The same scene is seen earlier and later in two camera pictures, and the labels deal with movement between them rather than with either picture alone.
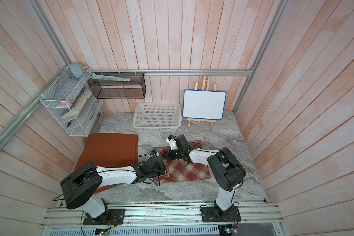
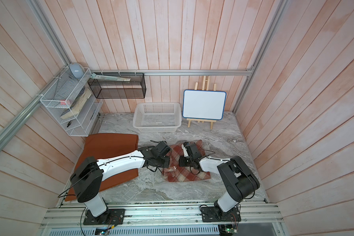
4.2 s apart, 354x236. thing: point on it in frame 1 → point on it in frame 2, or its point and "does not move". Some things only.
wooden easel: [205, 82] does not move
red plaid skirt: [177, 170] does not move
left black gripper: [162, 170] → [166, 164]
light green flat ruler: [93, 75] does not move
